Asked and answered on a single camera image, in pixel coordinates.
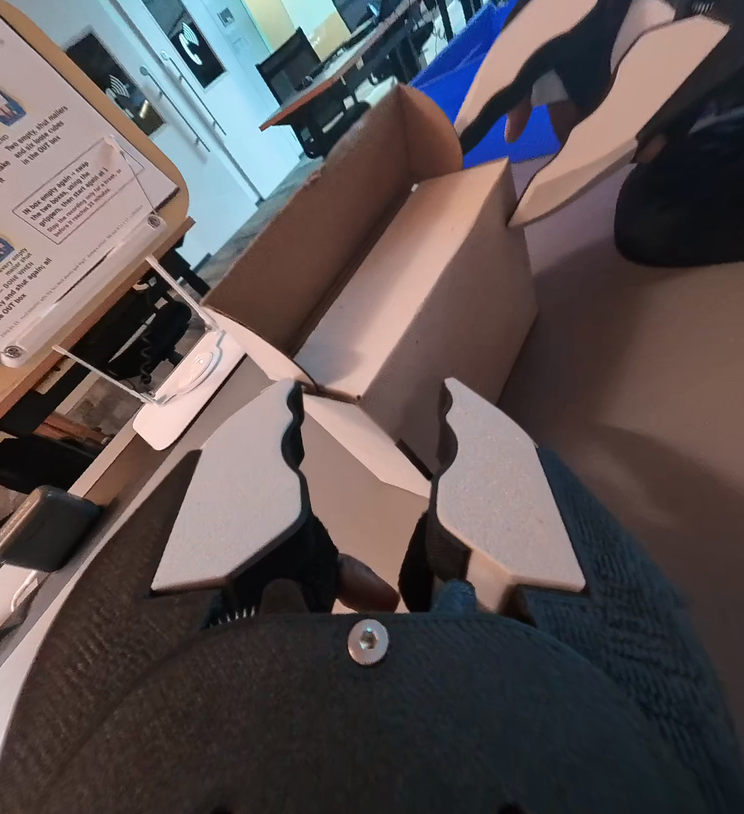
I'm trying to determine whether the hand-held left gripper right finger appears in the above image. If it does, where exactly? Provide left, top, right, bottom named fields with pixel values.
left=429, top=377, right=587, bottom=616

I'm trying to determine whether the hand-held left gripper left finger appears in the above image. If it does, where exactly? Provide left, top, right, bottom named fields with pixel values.
left=151, top=378, right=313, bottom=597

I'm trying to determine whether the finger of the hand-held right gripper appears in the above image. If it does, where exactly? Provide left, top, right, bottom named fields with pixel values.
left=453, top=0, right=602, bottom=153
left=507, top=13, right=730, bottom=228

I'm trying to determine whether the blue plastic bin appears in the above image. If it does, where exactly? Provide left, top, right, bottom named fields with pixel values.
left=410, top=6, right=567, bottom=167

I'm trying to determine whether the white mailer box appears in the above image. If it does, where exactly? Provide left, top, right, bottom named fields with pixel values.
left=201, top=83, right=538, bottom=501

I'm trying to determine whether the person's right hand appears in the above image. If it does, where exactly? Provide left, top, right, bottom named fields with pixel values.
left=504, top=94, right=582, bottom=146

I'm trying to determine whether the person's left hand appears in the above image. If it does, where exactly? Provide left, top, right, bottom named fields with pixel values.
left=336, top=552, right=403, bottom=613

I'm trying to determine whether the clear white document stand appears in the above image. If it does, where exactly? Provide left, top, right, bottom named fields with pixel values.
left=0, top=135, right=247, bottom=451

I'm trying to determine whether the wooden office table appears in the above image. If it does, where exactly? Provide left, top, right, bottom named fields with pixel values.
left=259, top=9, right=439, bottom=160

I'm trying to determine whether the black office chair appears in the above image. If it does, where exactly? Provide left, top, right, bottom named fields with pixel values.
left=101, top=280, right=191, bottom=385
left=256, top=27, right=347, bottom=110

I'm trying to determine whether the black plastic box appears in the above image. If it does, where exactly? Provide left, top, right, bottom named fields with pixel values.
left=0, top=485, right=103, bottom=571

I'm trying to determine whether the instruction sheet on stand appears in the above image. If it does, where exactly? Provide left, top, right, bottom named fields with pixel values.
left=0, top=0, right=196, bottom=446

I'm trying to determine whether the black phone wall sign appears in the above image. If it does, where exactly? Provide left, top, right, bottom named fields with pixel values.
left=168, top=0, right=228, bottom=90

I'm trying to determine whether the black wave wall sign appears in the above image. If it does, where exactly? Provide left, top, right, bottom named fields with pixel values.
left=67, top=25, right=166, bottom=137

